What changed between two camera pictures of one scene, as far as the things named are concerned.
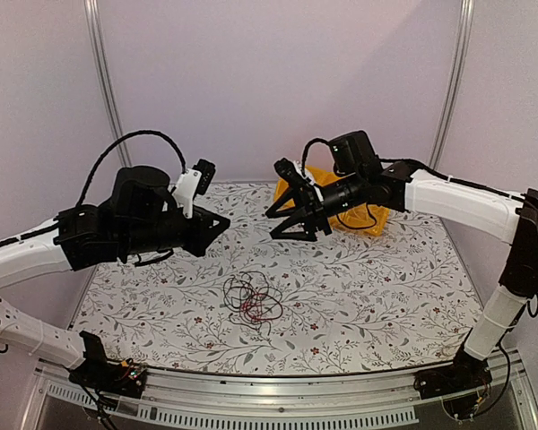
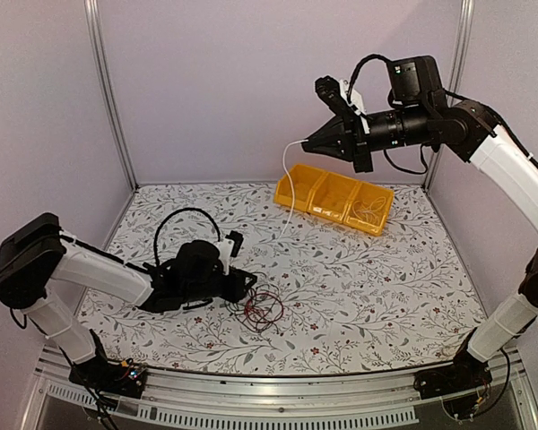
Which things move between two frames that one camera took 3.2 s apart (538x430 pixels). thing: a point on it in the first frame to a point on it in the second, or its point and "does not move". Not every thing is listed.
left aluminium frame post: [92, 12] does not move
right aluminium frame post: [465, 25] does not move
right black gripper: [309, 204] to [343, 138]
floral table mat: [392, 296] does not move
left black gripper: [203, 236] to [237, 292]
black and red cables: [251, 301] does not move
